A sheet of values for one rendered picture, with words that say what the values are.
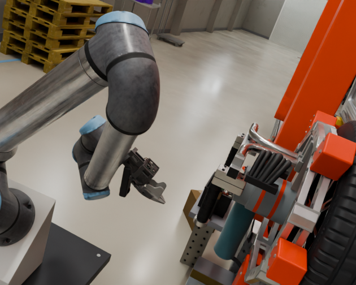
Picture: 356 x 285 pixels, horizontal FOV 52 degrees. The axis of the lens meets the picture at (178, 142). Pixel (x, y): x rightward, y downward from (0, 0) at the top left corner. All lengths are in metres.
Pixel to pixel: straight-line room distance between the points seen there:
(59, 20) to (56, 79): 3.32
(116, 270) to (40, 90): 1.22
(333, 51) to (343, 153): 0.65
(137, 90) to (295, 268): 0.55
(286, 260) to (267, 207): 0.30
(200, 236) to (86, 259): 0.71
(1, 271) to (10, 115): 0.53
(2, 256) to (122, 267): 0.81
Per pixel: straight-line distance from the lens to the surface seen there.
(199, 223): 1.12
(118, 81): 0.79
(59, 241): 1.61
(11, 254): 1.34
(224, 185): 1.04
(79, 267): 1.53
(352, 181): 0.98
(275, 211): 1.20
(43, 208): 1.34
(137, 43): 0.82
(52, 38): 4.30
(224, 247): 1.48
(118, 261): 2.03
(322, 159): 0.97
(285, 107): 3.53
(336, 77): 1.55
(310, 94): 1.56
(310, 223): 0.98
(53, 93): 0.95
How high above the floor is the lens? 1.38
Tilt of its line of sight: 23 degrees down
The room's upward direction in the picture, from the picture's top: 20 degrees clockwise
